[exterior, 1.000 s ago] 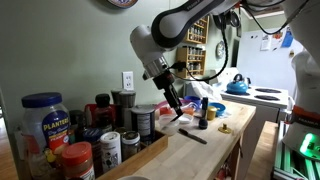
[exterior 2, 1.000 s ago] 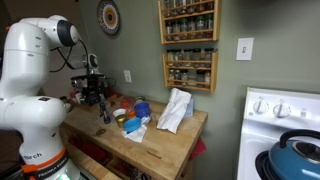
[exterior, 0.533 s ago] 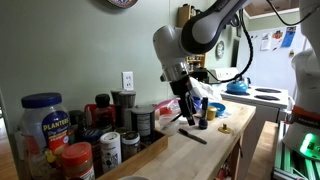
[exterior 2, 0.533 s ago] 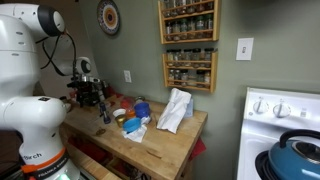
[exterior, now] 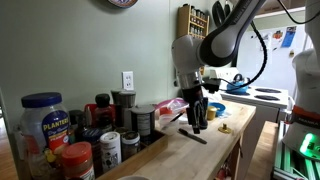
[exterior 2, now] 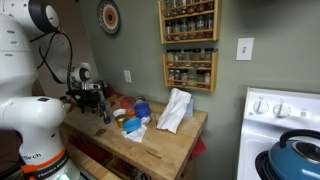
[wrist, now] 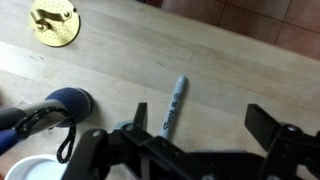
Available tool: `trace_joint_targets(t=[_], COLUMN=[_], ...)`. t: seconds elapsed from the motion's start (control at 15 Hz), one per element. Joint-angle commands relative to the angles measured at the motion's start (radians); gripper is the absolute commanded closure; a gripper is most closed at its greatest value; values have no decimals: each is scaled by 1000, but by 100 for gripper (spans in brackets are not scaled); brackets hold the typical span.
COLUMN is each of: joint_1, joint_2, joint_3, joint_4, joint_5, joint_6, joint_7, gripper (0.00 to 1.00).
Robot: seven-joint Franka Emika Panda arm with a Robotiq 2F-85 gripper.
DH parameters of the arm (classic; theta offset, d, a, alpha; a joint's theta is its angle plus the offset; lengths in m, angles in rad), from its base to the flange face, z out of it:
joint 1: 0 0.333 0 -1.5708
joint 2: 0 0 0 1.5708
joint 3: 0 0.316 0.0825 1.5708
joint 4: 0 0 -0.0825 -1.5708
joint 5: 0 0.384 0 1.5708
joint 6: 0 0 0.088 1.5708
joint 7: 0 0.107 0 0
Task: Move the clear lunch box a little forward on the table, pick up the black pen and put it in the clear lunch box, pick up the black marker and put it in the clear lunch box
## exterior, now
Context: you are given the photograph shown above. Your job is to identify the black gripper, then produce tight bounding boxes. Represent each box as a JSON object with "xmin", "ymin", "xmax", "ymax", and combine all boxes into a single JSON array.
[{"xmin": 182, "ymin": 84, "xmax": 209, "ymax": 135}]

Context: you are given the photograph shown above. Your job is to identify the thick dark marker pen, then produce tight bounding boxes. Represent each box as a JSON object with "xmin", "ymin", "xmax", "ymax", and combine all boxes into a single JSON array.
[{"xmin": 177, "ymin": 128, "xmax": 208, "ymax": 145}]

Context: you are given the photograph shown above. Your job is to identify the red box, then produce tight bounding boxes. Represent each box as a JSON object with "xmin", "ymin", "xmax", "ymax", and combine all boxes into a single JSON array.
[{"xmin": 84, "ymin": 103, "xmax": 117, "ymax": 128}]

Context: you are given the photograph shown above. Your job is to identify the small yellow jar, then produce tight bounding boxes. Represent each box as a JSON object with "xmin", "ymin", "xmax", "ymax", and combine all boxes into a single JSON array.
[{"xmin": 206, "ymin": 105, "xmax": 218, "ymax": 122}]

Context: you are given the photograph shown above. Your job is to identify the brass knob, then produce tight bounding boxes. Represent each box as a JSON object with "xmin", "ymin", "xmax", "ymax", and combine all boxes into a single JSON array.
[{"xmin": 218, "ymin": 123, "xmax": 233, "ymax": 135}]

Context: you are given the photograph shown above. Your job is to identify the blue round lid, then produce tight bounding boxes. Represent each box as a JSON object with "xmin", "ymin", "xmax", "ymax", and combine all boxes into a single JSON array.
[{"xmin": 208, "ymin": 102, "xmax": 227, "ymax": 118}]

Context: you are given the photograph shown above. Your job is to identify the white crumpled cloth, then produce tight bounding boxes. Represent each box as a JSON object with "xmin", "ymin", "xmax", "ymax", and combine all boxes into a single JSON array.
[{"xmin": 203, "ymin": 88, "xmax": 222, "ymax": 102}]

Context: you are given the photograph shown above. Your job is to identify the red orange plastic cup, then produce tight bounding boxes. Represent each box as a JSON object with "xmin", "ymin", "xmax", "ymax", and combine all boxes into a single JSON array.
[{"xmin": 159, "ymin": 106, "xmax": 174, "ymax": 116}]

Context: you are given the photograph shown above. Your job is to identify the pink plate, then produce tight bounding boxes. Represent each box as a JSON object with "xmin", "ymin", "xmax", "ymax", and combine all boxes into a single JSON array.
[{"xmin": 154, "ymin": 97, "xmax": 189, "ymax": 114}]

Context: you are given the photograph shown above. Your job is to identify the blue kettle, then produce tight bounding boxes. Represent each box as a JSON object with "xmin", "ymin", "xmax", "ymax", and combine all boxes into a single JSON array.
[{"xmin": 226, "ymin": 73, "xmax": 250, "ymax": 95}]

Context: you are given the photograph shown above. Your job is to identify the black canister white label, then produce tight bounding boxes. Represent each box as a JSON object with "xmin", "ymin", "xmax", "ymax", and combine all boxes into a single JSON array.
[{"xmin": 130, "ymin": 104, "xmax": 156, "ymax": 146}]

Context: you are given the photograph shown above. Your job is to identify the wooden tray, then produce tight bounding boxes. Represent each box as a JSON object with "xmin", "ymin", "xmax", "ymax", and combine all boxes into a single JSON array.
[{"xmin": 96, "ymin": 129, "xmax": 169, "ymax": 180}]

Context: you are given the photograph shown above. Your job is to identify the white stove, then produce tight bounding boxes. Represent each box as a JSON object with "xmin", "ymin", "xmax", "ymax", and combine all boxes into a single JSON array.
[{"xmin": 209, "ymin": 67, "xmax": 290, "ymax": 180}]

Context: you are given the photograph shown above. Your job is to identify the glass jar with herbs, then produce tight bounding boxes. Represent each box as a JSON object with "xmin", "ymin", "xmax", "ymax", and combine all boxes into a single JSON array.
[{"xmin": 120, "ymin": 130, "xmax": 142, "ymax": 162}]

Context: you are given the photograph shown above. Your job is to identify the black stove burner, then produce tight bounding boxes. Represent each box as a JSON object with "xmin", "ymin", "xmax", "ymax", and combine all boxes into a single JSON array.
[
  {"xmin": 254, "ymin": 87, "xmax": 283, "ymax": 94},
  {"xmin": 254, "ymin": 94, "xmax": 281, "ymax": 102}
]

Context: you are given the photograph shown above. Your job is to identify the tall stainless steel grinder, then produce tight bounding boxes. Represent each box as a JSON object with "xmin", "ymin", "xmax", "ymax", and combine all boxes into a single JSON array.
[{"xmin": 118, "ymin": 90, "xmax": 137, "ymax": 132}]

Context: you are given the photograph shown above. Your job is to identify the white bowl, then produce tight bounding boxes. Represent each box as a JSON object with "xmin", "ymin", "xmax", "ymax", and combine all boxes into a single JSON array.
[{"xmin": 118, "ymin": 175, "xmax": 149, "ymax": 180}]

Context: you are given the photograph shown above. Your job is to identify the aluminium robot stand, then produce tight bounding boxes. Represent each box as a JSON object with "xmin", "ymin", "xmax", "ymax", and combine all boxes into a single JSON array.
[{"xmin": 271, "ymin": 121, "xmax": 320, "ymax": 180}]

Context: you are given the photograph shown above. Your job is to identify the white spice shaker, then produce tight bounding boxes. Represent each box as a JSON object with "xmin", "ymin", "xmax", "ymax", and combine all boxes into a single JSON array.
[{"xmin": 99, "ymin": 131, "xmax": 123, "ymax": 174}]

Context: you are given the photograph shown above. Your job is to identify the dark sauce bottle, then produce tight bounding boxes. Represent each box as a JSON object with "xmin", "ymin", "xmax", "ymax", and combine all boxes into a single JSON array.
[{"xmin": 93, "ymin": 93, "xmax": 114, "ymax": 133}]

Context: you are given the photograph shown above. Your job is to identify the white refrigerator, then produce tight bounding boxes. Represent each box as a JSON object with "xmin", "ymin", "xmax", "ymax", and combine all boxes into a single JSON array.
[{"xmin": 236, "ymin": 24, "xmax": 312, "ymax": 101}]

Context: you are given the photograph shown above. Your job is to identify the wooden spice rack three shelves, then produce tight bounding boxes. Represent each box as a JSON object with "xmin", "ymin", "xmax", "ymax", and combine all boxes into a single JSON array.
[{"xmin": 176, "ymin": 3, "xmax": 210, "ymax": 40}]

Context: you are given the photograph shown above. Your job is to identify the blue lid dark jar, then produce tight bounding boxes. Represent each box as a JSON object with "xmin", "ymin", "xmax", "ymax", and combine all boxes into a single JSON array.
[{"xmin": 81, "ymin": 128, "xmax": 104, "ymax": 178}]

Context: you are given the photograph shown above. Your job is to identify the orange picture magnet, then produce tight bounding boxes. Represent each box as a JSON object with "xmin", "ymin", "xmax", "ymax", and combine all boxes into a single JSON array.
[{"xmin": 272, "ymin": 29, "xmax": 284, "ymax": 40}]

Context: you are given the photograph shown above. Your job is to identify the black lid jar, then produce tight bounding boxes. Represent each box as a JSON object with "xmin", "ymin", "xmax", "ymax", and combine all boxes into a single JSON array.
[{"xmin": 68, "ymin": 109, "xmax": 88, "ymax": 143}]

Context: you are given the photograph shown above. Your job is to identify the blue paper on fridge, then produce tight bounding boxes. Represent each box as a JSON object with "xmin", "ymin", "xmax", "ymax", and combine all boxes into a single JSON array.
[{"xmin": 281, "ymin": 25, "xmax": 298, "ymax": 48}]

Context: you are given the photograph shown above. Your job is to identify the red lid spice jar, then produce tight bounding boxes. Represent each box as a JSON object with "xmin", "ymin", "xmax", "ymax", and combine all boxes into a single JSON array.
[{"xmin": 60, "ymin": 141, "xmax": 96, "ymax": 180}]

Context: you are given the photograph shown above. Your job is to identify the Planters peanut jar blue lid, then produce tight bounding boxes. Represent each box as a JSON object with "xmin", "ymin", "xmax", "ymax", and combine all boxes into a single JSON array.
[{"xmin": 19, "ymin": 92, "xmax": 72, "ymax": 180}]

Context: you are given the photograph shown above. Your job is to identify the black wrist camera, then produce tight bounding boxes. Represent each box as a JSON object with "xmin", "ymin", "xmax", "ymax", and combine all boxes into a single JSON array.
[{"xmin": 202, "ymin": 78, "xmax": 222, "ymax": 94}]

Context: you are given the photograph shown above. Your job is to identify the white wall outlet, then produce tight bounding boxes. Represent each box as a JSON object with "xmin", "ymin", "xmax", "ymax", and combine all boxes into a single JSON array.
[{"xmin": 121, "ymin": 71, "xmax": 135, "ymax": 91}]

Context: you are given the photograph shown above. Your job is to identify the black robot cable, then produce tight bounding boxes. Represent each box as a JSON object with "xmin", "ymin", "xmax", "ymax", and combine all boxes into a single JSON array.
[{"xmin": 218, "ymin": 0, "xmax": 306, "ymax": 92}]

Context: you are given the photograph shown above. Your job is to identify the decorative wall plate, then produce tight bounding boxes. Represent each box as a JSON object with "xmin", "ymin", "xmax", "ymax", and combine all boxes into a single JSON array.
[{"xmin": 107, "ymin": 0, "xmax": 139, "ymax": 9}]

